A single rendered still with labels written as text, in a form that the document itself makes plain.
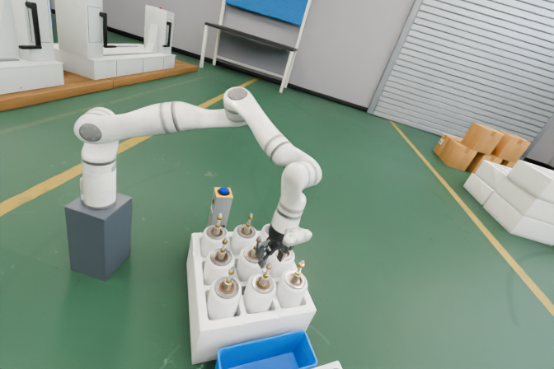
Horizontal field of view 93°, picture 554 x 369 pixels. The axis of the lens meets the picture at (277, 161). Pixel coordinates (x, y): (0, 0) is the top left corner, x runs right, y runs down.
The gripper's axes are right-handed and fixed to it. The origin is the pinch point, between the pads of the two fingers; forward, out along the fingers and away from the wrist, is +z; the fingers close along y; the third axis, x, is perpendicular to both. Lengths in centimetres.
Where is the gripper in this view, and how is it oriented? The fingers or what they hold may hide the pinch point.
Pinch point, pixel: (271, 259)
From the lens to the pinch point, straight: 86.5
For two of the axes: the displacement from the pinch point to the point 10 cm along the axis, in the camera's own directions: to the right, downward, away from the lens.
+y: -8.0, 0.5, -6.0
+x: 5.4, 5.0, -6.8
